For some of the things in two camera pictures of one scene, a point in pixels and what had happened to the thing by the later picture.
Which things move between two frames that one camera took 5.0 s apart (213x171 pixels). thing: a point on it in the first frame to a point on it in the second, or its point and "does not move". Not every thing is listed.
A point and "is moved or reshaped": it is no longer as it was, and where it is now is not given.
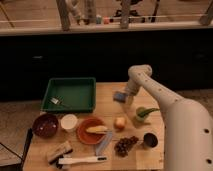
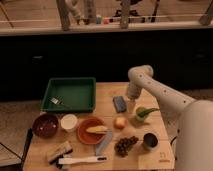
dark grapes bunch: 123,145 does not move
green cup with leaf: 142,112 does not move
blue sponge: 119,96 is moved or reshaped
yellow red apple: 119,123 does not move
